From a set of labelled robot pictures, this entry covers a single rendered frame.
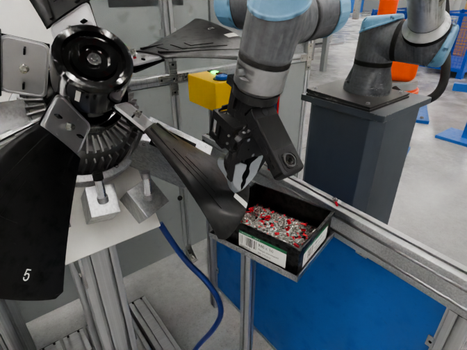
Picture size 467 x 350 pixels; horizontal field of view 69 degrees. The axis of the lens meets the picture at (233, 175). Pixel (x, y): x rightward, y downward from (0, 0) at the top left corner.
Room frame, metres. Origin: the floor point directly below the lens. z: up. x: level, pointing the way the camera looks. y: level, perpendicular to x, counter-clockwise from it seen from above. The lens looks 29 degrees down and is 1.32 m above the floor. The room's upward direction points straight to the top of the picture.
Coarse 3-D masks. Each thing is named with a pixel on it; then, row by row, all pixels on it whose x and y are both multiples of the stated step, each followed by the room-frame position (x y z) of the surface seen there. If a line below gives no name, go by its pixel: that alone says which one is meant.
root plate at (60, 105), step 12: (60, 96) 0.51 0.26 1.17; (48, 108) 0.49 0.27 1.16; (60, 108) 0.50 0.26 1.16; (72, 108) 0.53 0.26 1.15; (48, 120) 0.48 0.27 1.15; (60, 120) 0.50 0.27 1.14; (72, 120) 0.52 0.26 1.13; (84, 120) 0.54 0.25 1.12; (60, 132) 0.49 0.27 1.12; (72, 132) 0.51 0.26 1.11; (84, 132) 0.54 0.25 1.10; (72, 144) 0.51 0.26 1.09
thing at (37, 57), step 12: (12, 36) 0.54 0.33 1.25; (12, 48) 0.54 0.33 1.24; (36, 48) 0.55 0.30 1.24; (48, 48) 0.56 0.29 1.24; (12, 60) 0.54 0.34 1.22; (24, 60) 0.55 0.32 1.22; (36, 60) 0.55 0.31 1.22; (48, 60) 0.56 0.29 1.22; (12, 72) 0.54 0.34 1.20; (36, 72) 0.55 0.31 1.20; (48, 72) 0.56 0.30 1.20; (12, 84) 0.54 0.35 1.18; (36, 84) 0.55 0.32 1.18; (36, 96) 0.55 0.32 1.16
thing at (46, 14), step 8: (32, 0) 0.68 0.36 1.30; (40, 0) 0.67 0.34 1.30; (48, 0) 0.67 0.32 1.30; (56, 0) 0.66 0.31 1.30; (64, 0) 0.66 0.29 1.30; (72, 0) 0.65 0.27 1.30; (80, 0) 0.65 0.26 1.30; (88, 0) 0.65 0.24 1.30; (40, 8) 0.67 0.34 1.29; (48, 8) 0.66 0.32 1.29; (56, 8) 0.66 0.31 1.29; (64, 8) 0.65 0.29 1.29; (72, 8) 0.64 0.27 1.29; (40, 16) 0.67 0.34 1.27; (48, 16) 0.66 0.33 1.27; (56, 16) 0.65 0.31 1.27; (48, 24) 0.65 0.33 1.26
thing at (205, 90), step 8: (200, 72) 1.15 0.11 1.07; (208, 72) 1.15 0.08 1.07; (192, 80) 1.10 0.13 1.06; (200, 80) 1.06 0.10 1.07; (208, 80) 1.04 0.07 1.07; (216, 80) 1.04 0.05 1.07; (224, 80) 1.03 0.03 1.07; (192, 88) 1.10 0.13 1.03; (200, 88) 1.07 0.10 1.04; (208, 88) 1.03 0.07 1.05; (216, 88) 1.00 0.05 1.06; (224, 88) 1.02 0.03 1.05; (192, 96) 1.11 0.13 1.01; (200, 96) 1.07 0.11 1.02; (208, 96) 1.03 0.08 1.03; (216, 96) 1.00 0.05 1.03; (224, 96) 1.02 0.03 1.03; (200, 104) 1.07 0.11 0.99; (208, 104) 1.03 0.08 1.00; (216, 104) 1.00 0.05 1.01; (224, 104) 1.02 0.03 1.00
